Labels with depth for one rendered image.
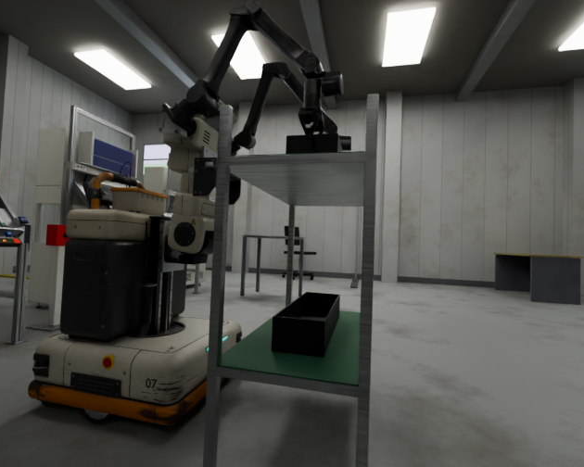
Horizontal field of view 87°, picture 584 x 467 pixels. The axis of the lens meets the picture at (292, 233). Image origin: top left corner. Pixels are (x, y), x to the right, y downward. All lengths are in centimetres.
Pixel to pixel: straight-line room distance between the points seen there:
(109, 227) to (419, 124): 669
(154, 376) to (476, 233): 660
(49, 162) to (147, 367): 281
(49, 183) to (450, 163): 659
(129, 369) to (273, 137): 669
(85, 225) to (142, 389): 67
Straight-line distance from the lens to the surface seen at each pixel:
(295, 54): 120
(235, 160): 92
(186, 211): 138
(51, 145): 381
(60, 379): 157
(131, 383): 135
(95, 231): 144
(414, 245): 691
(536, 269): 577
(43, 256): 373
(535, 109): 805
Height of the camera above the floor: 70
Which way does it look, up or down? 2 degrees up
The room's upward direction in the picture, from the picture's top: 2 degrees clockwise
